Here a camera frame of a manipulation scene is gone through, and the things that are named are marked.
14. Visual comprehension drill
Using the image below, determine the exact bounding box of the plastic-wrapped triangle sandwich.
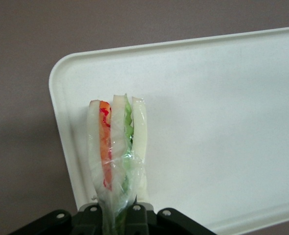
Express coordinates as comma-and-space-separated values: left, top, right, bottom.
86, 93, 151, 235

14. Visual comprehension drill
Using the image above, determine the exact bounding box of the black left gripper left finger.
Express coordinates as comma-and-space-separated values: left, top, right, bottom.
72, 203, 104, 235

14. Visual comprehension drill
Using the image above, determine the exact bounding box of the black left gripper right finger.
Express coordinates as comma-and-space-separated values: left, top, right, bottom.
125, 202, 157, 235

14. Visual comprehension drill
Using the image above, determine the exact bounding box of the white rectangular plastic tray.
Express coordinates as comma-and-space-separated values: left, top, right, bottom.
47, 25, 289, 235

